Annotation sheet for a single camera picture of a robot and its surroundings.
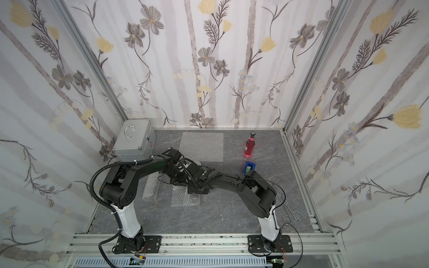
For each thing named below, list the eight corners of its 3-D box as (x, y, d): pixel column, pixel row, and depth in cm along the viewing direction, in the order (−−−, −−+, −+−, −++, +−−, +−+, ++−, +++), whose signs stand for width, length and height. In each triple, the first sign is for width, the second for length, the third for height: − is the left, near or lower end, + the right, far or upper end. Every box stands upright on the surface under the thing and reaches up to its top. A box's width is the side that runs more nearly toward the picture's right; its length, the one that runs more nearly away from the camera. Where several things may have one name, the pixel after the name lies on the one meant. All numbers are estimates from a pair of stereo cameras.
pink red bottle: (245, 159, 107) (249, 138, 91) (242, 154, 110) (247, 132, 94) (251, 158, 108) (257, 137, 92) (249, 152, 111) (254, 131, 94)
